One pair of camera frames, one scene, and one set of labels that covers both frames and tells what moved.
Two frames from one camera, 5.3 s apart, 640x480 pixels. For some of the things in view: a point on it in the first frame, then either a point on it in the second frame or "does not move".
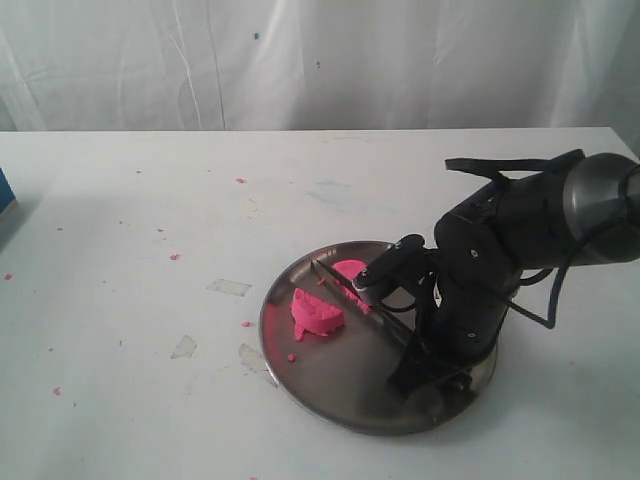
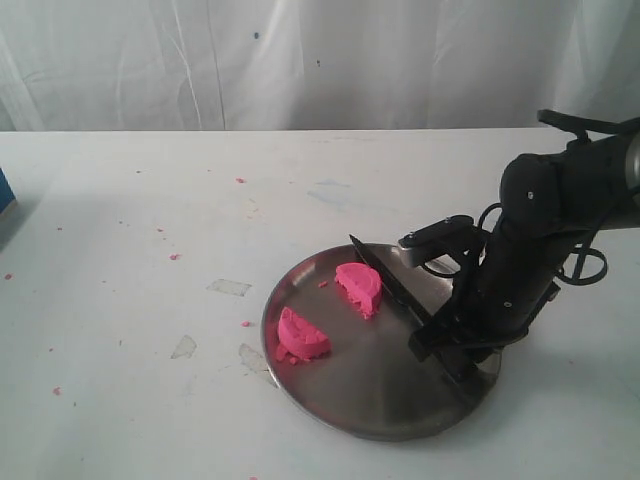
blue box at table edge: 7,195 does not move
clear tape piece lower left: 186,346 does not move
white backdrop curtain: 318,65 does not move
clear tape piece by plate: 252,362 does not move
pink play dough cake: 314,315 -> 300,338
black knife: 349,293 -> 420,311
